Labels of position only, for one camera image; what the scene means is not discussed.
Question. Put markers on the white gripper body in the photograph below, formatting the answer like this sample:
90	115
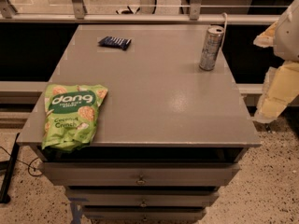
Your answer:
289	34

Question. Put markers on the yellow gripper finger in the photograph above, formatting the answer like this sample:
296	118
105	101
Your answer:
266	38
280	87

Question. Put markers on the silver redbull can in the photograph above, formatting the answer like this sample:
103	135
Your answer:
212	44

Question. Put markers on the grey drawer cabinet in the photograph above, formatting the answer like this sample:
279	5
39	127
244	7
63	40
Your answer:
160	106

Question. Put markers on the dark blue snack bar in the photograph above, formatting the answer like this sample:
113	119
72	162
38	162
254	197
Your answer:
115	42

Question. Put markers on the green dang chips bag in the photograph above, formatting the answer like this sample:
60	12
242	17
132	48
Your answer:
71	115

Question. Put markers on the middle grey drawer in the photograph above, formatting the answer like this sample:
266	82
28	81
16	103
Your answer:
143	197

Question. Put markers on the grey drawer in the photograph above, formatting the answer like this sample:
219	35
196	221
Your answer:
139	174
143	197
143	214

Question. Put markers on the bottom grey drawer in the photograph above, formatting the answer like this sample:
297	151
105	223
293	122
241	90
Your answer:
143	214

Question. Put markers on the top grey drawer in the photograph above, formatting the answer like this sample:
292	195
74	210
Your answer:
139	174

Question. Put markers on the black floor stand leg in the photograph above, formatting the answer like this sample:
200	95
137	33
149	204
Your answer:
8	168

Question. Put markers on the metal railing frame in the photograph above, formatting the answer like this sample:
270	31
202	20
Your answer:
144	11

